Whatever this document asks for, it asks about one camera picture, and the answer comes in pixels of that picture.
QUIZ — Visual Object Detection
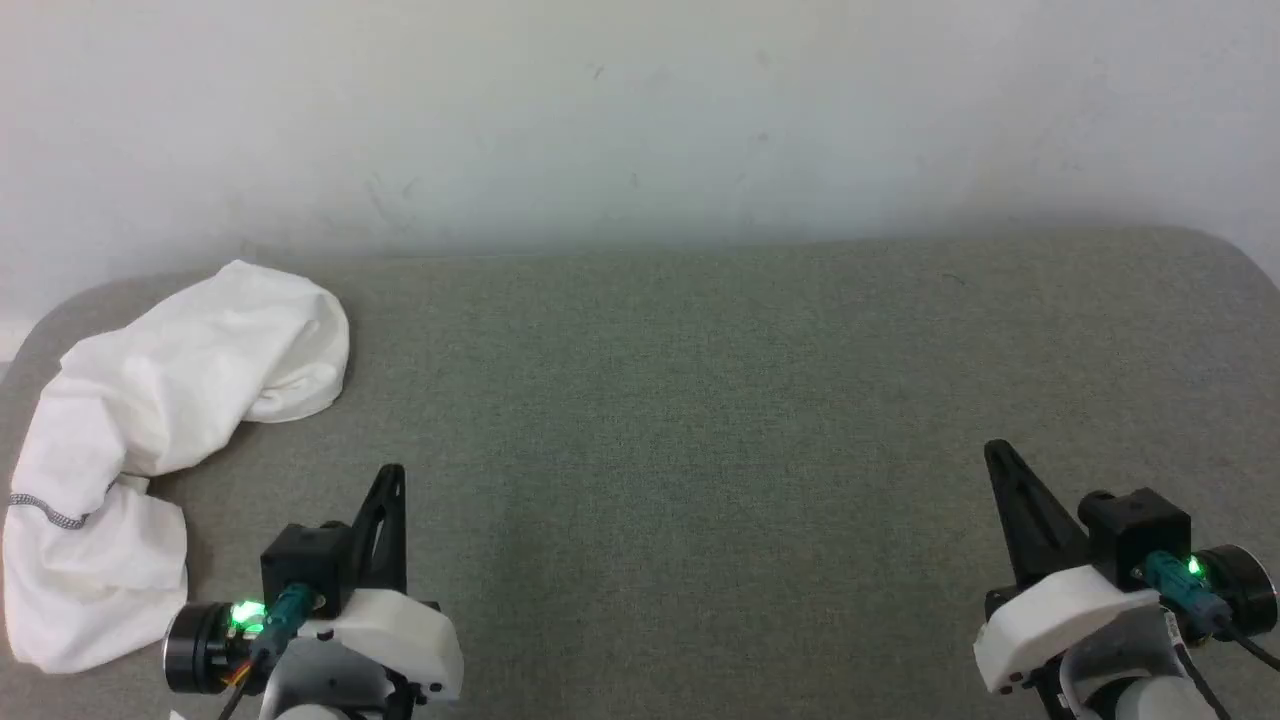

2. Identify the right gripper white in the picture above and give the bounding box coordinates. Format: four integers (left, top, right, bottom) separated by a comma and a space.
974, 439, 1279, 696

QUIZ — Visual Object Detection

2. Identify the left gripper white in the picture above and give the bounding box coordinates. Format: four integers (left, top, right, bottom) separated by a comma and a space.
165, 463, 466, 707

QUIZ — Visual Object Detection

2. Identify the white long-sleeve garment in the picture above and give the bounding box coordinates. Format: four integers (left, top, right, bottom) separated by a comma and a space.
0, 260, 352, 676

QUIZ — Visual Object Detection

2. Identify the grey-green fabric sofa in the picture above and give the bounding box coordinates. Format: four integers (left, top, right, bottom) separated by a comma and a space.
0, 228, 1280, 720

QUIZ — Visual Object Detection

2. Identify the right black cable teal plug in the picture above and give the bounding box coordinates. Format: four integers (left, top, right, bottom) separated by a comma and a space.
1143, 552, 1280, 671

